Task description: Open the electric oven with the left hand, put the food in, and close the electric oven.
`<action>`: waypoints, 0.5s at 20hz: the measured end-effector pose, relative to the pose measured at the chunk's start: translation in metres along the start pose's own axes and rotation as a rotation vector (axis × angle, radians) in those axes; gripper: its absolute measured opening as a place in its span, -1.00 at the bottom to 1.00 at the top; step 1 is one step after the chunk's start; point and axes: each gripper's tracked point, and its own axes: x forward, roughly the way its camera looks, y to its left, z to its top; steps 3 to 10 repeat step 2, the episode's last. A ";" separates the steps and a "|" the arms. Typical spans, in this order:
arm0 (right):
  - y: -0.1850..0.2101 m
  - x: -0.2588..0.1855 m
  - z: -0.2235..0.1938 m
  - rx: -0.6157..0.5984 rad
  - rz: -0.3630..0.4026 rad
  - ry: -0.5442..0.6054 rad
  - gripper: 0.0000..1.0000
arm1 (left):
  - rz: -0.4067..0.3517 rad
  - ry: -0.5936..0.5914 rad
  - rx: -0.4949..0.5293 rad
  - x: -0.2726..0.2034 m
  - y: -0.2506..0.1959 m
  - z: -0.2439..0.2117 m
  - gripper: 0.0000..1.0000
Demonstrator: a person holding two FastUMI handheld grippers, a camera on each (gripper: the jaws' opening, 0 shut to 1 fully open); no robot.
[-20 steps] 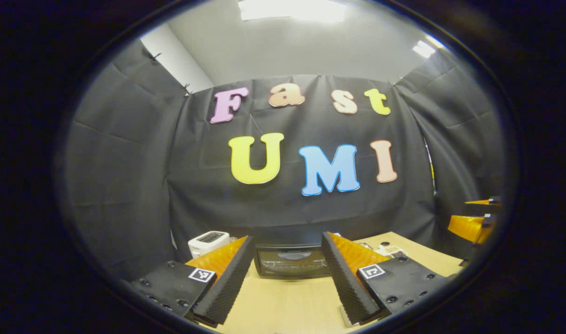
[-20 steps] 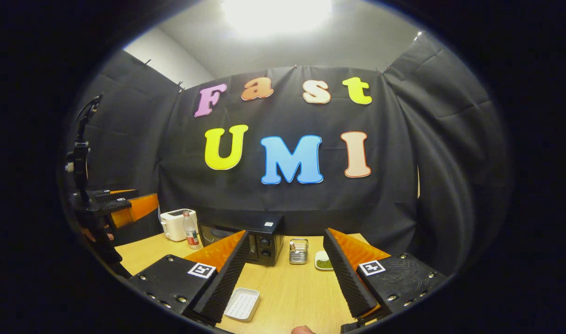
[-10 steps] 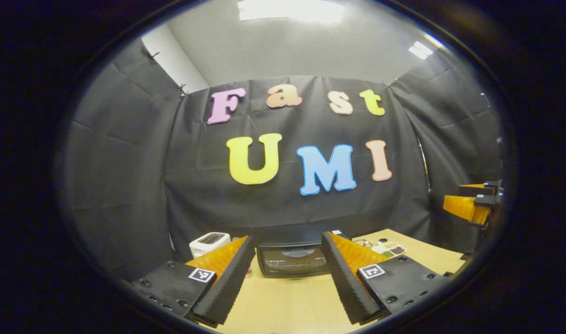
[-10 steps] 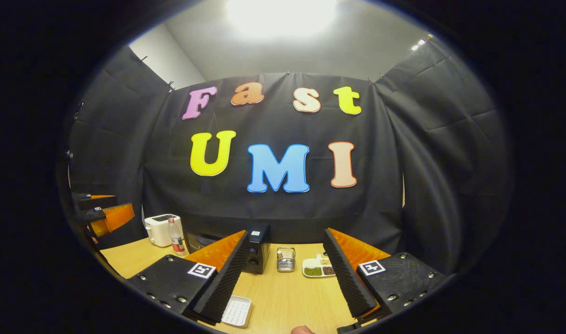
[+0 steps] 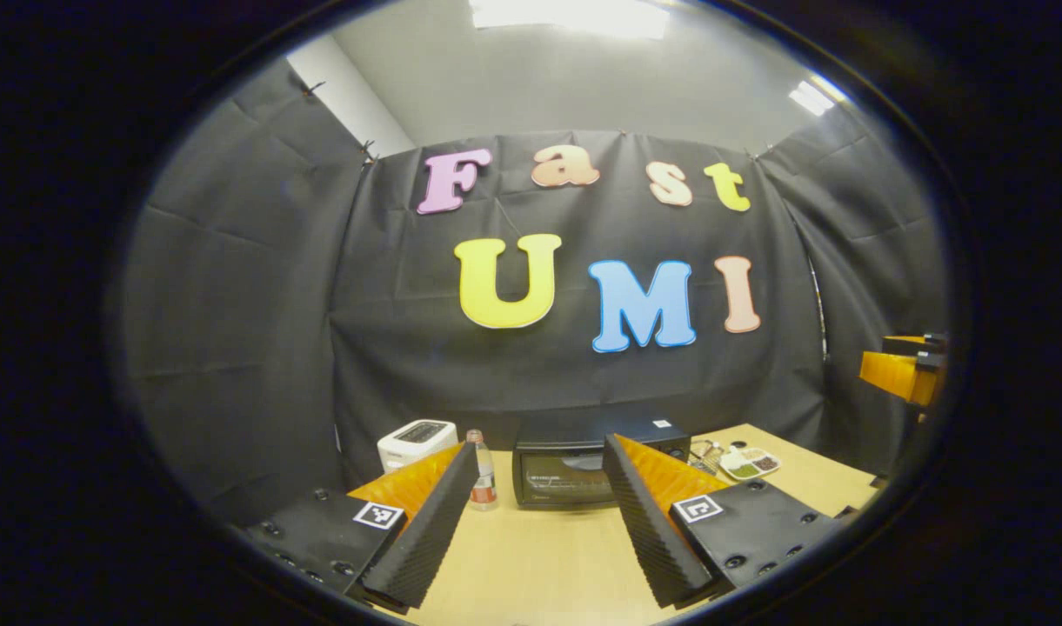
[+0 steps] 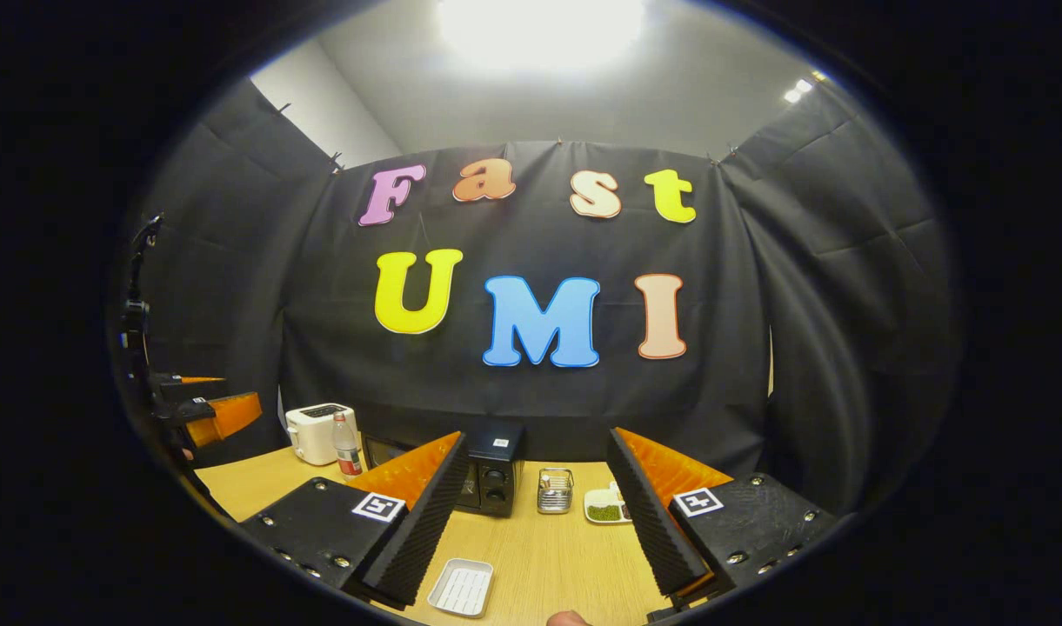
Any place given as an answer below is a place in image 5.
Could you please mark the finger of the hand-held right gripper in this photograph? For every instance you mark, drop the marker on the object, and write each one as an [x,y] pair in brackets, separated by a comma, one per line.
[887,374]
[918,342]

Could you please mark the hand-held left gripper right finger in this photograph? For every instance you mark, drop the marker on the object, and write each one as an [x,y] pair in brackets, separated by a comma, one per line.
[644,522]

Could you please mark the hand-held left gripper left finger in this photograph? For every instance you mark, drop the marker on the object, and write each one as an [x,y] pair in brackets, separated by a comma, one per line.
[435,522]

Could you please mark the black electric oven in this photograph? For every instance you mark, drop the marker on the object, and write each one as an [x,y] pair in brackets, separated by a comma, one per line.
[565,487]

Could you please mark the clear plastic bottle red label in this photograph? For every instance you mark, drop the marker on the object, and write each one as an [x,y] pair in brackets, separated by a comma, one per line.
[483,491]

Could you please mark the white toaster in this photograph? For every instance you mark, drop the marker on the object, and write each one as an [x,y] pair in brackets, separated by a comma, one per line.
[409,452]

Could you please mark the white divided dish with beans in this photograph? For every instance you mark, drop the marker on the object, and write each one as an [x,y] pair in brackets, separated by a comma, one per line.
[748,468]

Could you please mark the small ceiling light panel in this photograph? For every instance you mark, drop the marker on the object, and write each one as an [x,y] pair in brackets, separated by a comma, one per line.
[811,98]

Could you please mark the large ceiling light panel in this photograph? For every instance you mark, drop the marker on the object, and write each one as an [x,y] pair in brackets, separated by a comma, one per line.
[565,17]

